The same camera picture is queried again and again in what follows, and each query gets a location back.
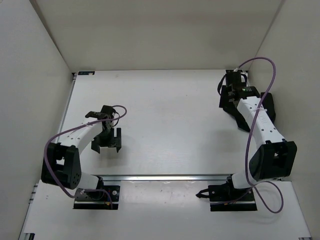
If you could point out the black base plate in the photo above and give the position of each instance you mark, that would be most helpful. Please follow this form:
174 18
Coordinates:
98 200
225 198

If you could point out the left corner label sticker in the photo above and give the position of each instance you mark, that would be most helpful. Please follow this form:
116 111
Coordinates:
86 73

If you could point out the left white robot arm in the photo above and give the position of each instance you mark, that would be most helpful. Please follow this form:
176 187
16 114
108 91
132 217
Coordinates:
61 163

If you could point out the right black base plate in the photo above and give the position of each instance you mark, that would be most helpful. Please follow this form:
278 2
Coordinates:
225 198

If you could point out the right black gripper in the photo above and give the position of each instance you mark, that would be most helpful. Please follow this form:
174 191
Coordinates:
224 103

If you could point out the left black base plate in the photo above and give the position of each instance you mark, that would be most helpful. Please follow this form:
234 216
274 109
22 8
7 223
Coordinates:
98 200

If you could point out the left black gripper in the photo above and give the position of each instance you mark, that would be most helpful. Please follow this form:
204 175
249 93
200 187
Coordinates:
113 141

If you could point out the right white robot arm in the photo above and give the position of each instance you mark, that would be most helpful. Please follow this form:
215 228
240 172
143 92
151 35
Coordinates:
254 113

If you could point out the aluminium table rail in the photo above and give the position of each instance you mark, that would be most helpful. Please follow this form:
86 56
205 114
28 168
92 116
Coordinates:
166 178

